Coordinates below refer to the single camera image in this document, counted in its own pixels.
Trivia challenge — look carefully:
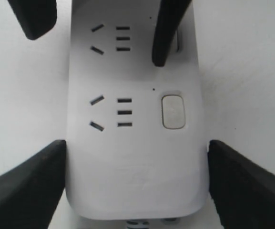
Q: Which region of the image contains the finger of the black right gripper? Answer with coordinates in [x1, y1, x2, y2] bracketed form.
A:
[8, 0, 57, 40]
[152, 0, 192, 67]

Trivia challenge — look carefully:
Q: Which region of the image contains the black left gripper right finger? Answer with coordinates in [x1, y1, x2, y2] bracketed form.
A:
[208, 140, 275, 229]

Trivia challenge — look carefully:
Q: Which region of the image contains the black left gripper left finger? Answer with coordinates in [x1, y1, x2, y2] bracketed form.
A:
[0, 140, 67, 229]

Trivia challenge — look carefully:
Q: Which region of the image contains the white five-outlet power strip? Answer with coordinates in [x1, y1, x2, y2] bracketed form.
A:
[66, 0, 209, 220]

